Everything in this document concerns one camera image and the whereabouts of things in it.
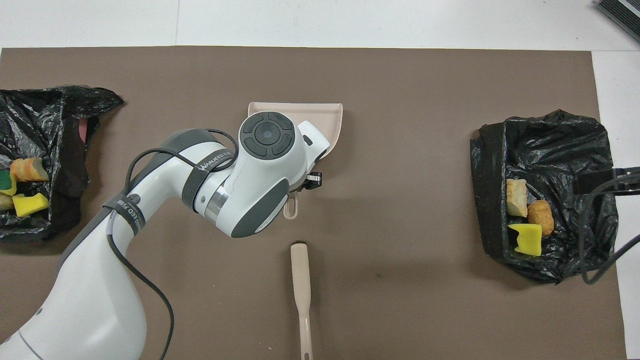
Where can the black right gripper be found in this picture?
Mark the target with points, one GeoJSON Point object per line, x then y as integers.
{"type": "Point", "coordinates": [597, 182]}

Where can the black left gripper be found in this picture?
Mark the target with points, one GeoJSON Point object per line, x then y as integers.
{"type": "Point", "coordinates": [314, 181]}

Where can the beige plastic dustpan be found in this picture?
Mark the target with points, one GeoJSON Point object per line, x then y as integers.
{"type": "Point", "coordinates": [327, 117]}

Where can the brown round bun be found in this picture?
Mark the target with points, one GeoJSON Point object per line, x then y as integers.
{"type": "Point", "coordinates": [541, 217]}

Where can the striped flaky croissant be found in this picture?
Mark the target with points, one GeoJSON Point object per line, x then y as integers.
{"type": "Point", "coordinates": [516, 197]}

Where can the notched yellow green sponge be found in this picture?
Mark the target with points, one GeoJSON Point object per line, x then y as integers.
{"type": "Point", "coordinates": [527, 241]}

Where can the beige hand brush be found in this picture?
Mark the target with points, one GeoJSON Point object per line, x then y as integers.
{"type": "Point", "coordinates": [301, 275]}

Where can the small glazed croissant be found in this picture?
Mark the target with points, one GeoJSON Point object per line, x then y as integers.
{"type": "Point", "coordinates": [29, 170]}

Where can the pale torn bread piece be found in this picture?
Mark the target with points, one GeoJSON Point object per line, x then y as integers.
{"type": "Point", "coordinates": [5, 201]}

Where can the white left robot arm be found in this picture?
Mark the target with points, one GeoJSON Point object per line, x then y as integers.
{"type": "Point", "coordinates": [260, 165]}

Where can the black plastic bin bag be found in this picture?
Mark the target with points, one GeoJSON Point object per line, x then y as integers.
{"type": "Point", "coordinates": [50, 130]}
{"type": "Point", "coordinates": [555, 150]}

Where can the pink plastic bin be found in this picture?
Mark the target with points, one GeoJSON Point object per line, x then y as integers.
{"type": "Point", "coordinates": [83, 131]}

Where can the brown table mat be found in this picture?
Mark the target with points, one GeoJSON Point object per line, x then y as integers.
{"type": "Point", "coordinates": [400, 75]}

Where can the black ribbed device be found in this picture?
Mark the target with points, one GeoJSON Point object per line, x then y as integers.
{"type": "Point", "coordinates": [622, 15]}

